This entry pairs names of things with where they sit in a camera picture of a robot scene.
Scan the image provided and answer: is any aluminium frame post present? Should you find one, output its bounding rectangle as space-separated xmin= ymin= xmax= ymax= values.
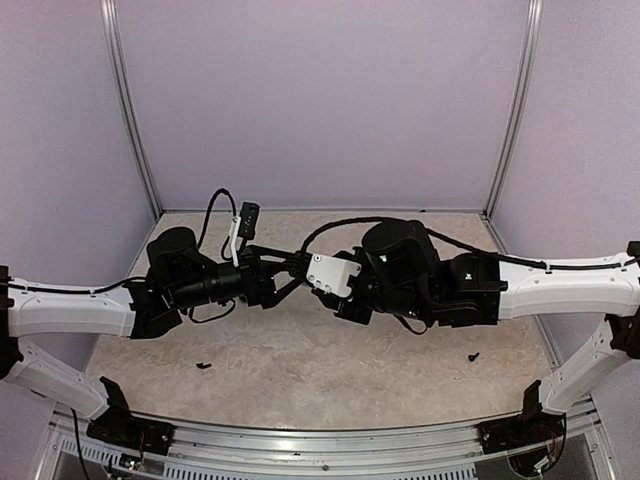
xmin=482 ymin=0 xmax=544 ymax=223
xmin=99 ymin=0 xmax=163 ymax=221

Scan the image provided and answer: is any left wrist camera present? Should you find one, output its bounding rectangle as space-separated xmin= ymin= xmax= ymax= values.
xmin=229 ymin=202 xmax=260 ymax=267

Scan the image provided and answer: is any right aluminium frame post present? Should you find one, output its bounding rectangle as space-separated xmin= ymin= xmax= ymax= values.
xmin=482 ymin=0 xmax=544 ymax=223

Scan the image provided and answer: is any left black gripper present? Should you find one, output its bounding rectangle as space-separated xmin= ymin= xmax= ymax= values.
xmin=172 ymin=244 xmax=306 ymax=310

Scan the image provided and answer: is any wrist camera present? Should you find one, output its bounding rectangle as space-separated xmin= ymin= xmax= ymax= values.
xmin=305 ymin=254 xmax=362 ymax=298
xmin=229 ymin=202 xmax=260 ymax=267

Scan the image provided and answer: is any left aluminium frame post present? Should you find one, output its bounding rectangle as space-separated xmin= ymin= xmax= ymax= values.
xmin=99 ymin=0 xmax=163 ymax=221

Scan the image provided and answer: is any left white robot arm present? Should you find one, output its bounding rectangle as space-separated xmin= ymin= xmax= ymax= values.
xmin=1 ymin=227 xmax=307 ymax=445

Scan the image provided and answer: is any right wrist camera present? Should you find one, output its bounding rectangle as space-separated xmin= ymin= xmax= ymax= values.
xmin=305 ymin=254 xmax=362 ymax=298

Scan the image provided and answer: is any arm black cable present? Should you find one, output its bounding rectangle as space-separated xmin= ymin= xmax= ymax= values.
xmin=197 ymin=187 xmax=237 ymax=249
xmin=298 ymin=215 xmax=640 ymax=274

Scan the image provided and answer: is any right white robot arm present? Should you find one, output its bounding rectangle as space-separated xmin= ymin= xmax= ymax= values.
xmin=300 ymin=217 xmax=639 ymax=444

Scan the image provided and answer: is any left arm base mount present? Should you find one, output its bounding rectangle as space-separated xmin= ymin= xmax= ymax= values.
xmin=86 ymin=417 xmax=175 ymax=456

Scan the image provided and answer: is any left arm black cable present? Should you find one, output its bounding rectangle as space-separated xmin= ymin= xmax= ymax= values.
xmin=197 ymin=187 xmax=237 ymax=249

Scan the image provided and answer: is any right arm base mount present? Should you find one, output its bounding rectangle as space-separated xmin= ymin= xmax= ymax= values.
xmin=476 ymin=414 xmax=566 ymax=455

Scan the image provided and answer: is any front aluminium rail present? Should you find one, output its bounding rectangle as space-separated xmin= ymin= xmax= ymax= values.
xmin=47 ymin=397 xmax=609 ymax=480

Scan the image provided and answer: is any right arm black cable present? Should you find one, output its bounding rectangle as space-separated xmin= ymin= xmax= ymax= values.
xmin=298 ymin=215 xmax=640 ymax=274

